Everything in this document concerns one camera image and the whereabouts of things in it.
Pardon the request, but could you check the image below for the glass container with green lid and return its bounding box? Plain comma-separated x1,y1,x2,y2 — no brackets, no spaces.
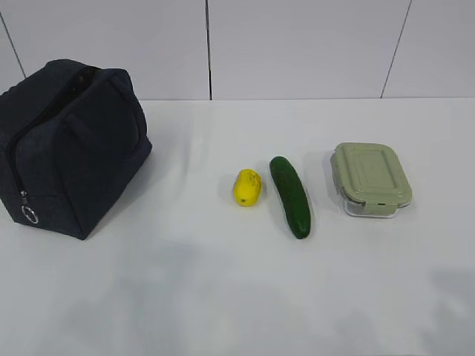
330,142,413,218

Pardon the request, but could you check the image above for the dark green cucumber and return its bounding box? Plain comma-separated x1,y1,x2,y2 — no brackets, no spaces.
269,156,311,240

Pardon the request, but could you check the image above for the dark navy fabric lunch bag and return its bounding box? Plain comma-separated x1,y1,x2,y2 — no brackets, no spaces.
1,59,152,240

